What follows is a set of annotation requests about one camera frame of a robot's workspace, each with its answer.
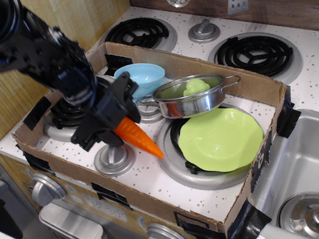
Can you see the silver stove knob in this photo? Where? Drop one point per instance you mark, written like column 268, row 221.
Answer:
column 114, row 161
column 204, row 32
column 148, row 110

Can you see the silver left oven knob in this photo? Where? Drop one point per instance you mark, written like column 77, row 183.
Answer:
column 46, row 190

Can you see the small steel pot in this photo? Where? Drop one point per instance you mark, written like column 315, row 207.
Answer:
column 172, row 104

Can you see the silver back stove knob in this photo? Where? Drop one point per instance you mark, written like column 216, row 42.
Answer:
column 204, row 32

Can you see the steel sink basin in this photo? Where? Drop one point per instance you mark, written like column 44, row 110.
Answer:
column 293, row 169

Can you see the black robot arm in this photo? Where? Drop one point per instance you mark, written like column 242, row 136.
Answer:
column 30, row 46

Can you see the brown cardboard fence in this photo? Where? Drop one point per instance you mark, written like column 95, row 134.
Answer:
column 146, row 188

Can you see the light green plastic plate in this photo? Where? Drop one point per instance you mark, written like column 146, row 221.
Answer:
column 222, row 140

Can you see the front right black burner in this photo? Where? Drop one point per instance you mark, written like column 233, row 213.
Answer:
column 185, row 173

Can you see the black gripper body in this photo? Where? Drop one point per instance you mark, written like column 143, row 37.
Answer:
column 106, row 113

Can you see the back left black burner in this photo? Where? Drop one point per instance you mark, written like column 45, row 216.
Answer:
column 143, row 32

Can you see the black burner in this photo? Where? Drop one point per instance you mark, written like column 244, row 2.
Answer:
column 61, row 122
column 143, row 32
column 264, row 53
column 185, row 173

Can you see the back right black burner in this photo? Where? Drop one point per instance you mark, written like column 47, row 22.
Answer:
column 264, row 53

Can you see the silver front stove knob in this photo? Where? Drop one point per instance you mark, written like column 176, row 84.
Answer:
column 114, row 161

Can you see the green toy vegetable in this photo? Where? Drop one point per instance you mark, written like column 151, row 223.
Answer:
column 195, row 86

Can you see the silver oven door handle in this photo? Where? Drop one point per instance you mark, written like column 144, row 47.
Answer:
column 72, row 222

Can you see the light blue plastic bowl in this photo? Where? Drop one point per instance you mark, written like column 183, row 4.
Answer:
column 148, row 77

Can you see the silver middle stove knob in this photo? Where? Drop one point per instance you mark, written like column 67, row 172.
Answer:
column 148, row 110

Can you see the orange toy carrot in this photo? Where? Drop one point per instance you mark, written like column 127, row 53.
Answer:
column 132, row 134

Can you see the front left black burner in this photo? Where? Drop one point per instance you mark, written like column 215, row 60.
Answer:
column 61, row 122

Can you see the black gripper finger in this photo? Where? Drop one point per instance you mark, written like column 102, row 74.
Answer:
column 110, row 138
column 130, row 109

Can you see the steel pot lid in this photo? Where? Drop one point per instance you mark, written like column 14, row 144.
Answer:
column 300, row 215

